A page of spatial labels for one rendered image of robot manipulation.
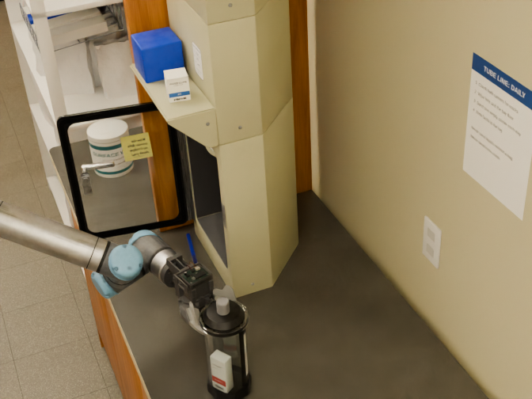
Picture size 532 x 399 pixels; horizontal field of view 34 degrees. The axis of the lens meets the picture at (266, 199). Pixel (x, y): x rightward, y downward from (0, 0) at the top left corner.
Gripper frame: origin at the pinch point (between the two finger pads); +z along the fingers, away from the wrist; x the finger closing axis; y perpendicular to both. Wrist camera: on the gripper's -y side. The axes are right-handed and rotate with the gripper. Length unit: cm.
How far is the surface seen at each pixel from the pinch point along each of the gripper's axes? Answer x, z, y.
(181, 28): 24, -46, 47
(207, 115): 17.2, -26.5, 34.5
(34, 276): 18, -187, -117
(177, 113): 11.4, -29.8, 35.9
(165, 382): -10.6, -11.7, -21.0
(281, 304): 27.4, -15.3, -20.9
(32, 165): 58, -275, -118
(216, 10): 21, -26, 59
